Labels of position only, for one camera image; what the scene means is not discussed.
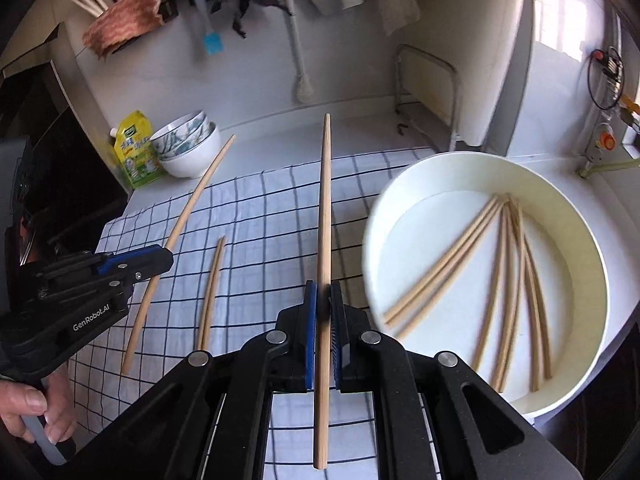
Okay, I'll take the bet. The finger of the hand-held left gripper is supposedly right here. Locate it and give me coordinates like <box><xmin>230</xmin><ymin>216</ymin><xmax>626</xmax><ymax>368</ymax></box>
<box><xmin>112</xmin><ymin>271</ymin><xmax>151</xmax><ymax>288</ymax></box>
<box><xmin>97</xmin><ymin>245</ymin><xmax>174</xmax><ymax>278</ymax></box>

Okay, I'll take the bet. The wooden chopstick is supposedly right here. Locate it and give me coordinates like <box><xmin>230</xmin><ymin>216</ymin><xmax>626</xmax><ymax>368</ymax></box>
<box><xmin>312</xmin><ymin>113</ymin><xmax>333</xmax><ymax>470</ymax></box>
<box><xmin>121</xmin><ymin>134</ymin><xmax>236</xmax><ymax>375</ymax></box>
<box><xmin>196</xmin><ymin>236</ymin><xmax>227</xmax><ymax>352</ymax></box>

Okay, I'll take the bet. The black stove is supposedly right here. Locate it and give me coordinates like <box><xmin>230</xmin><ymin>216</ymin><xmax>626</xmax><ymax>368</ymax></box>
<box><xmin>0</xmin><ymin>57</ymin><xmax>130</xmax><ymax>266</ymax></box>

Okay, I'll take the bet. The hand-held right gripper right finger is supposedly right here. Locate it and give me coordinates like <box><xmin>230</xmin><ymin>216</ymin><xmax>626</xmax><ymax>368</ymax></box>
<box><xmin>329</xmin><ymin>280</ymin><xmax>581</xmax><ymax>480</ymax></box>

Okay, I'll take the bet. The bundle of wooden chopsticks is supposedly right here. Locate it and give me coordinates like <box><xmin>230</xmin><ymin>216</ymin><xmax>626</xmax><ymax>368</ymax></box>
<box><xmin>382</xmin><ymin>192</ymin><xmax>553</xmax><ymax>393</ymax></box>

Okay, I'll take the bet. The yellow green pipe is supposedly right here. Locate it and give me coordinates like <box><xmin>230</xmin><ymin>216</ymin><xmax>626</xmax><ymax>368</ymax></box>
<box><xmin>575</xmin><ymin>156</ymin><xmax>640</xmax><ymax>179</ymax></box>

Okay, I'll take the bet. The person's left hand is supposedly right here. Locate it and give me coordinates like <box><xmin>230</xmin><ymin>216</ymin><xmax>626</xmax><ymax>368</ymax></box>
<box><xmin>0</xmin><ymin>367</ymin><xmax>77</xmax><ymax>445</ymax></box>

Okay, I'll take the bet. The brown dishcloth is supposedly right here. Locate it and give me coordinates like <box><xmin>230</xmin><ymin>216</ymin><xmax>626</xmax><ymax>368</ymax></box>
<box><xmin>81</xmin><ymin>0</ymin><xmax>165</xmax><ymax>59</ymax></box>

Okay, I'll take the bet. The metal rack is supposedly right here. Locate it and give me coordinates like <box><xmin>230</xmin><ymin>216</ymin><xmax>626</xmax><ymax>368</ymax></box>
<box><xmin>394</xmin><ymin>44</ymin><xmax>461</xmax><ymax>153</ymax></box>

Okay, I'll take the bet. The plain white bowl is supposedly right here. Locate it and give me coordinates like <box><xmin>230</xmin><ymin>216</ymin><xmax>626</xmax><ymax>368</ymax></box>
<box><xmin>159</xmin><ymin>122</ymin><xmax>222</xmax><ymax>180</ymax></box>

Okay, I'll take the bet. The black cable loop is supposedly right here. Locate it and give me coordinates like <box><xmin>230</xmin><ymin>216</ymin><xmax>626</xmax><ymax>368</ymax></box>
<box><xmin>586</xmin><ymin>46</ymin><xmax>626</xmax><ymax>111</ymax></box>

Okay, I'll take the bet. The yellow green seasoning pouch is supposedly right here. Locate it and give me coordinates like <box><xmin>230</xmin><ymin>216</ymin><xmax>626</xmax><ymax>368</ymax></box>
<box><xmin>110</xmin><ymin>110</ymin><xmax>168</xmax><ymax>191</ymax></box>

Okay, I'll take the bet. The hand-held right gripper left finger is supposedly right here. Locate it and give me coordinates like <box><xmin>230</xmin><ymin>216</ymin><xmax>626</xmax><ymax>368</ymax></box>
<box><xmin>67</xmin><ymin>280</ymin><xmax>319</xmax><ymax>480</ymax></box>

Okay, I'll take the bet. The blue silicone brush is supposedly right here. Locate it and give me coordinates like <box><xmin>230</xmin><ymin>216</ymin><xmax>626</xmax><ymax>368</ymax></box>
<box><xmin>189</xmin><ymin>0</ymin><xmax>226</xmax><ymax>56</ymax></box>

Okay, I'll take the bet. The white pipe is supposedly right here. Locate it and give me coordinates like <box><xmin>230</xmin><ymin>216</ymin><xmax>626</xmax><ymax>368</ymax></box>
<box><xmin>281</xmin><ymin>0</ymin><xmax>317</xmax><ymax>105</ymax></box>

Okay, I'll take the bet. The white checked cloth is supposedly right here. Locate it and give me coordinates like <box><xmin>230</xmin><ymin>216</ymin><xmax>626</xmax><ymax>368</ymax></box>
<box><xmin>67</xmin><ymin>147</ymin><xmax>436</xmax><ymax>466</ymax></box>

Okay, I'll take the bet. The floral patterned bowl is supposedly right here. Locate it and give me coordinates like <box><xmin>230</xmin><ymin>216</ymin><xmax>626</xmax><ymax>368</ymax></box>
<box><xmin>157</xmin><ymin>119</ymin><xmax>216</xmax><ymax>162</ymax></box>
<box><xmin>149</xmin><ymin>110</ymin><xmax>207</xmax><ymax>156</ymax></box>

